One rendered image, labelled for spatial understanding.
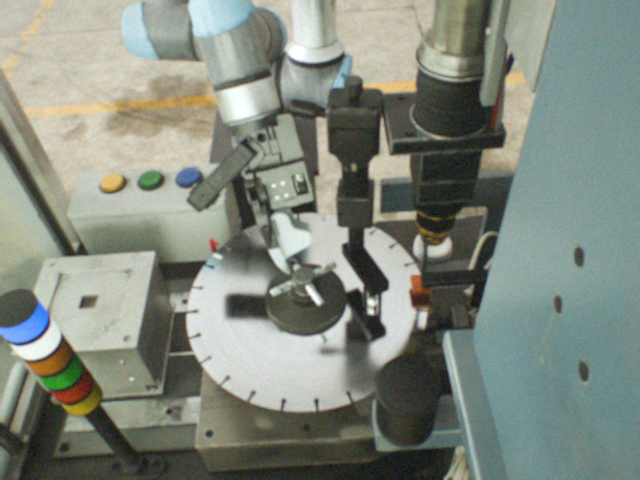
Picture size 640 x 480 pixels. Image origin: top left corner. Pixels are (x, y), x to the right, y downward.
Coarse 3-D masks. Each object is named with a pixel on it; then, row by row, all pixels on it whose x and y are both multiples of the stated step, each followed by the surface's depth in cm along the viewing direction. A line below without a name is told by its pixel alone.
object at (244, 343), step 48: (240, 240) 88; (336, 240) 87; (384, 240) 87; (192, 288) 83; (240, 288) 82; (192, 336) 77; (240, 336) 77; (288, 336) 76; (336, 336) 76; (384, 336) 76; (240, 384) 72; (288, 384) 72; (336, 384) 71
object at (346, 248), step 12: (348, 228) 73; (348, 240) 75; (360, 240) 74; (348, 252) 77; (360, 252) 76; (360, 264) 75; (372, 264) 75; (360, 276) 75; (372, 276) 74; (384, 276) 74; (372, 288) 73; (384, 288) 74
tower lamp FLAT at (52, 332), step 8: (48, 328) 58; (56, 328) 60; (40, 336) 57; (48, 336) 58; (56, 336) 60; (16, 344) 57; (24, 344) 57; (32, 344) 57; (40, 344) 58; (48, 344) 59; (56, 344) 60; (24, 352) 58; (32, 352) 58; (40, 352) 58; (48, 352) 59; (32, 360) 59
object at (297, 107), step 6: (294, 102) 65; (300, 102) 65; (306, 102) 65; (312, 102) 65; (288, 108) 65; (294, 108) 65; (300, 108) 65; (306, 108) 65; (312, 108) 65; (318, 108) 65; (324, 108) 65; (294, 114) 65; (300, 114) 65; (306, 114) 65; (312, 114) 65; (318, 114) 65; (324, 114) 65
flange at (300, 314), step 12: (300, 264) 83; (312, 264) 83; (276, 276) 82; (288, 276) 82; (324, 276) 81; (336, 276) 81; (324, 288) 80; (336, 288) 80; (276, 300) 79; (288, 300) 79; (300, 300) 77; (312, 300) 77; (324, 300) 79; (336, 300) 79; (276, 312) 78; (288, 312) 78; (300, 312) 77; (312, 312) 77; (324, 312) 77; (336, 312) 77; (288, 324) 77; (300, 324) 76; (312, 324) 76; (324, 324) 76
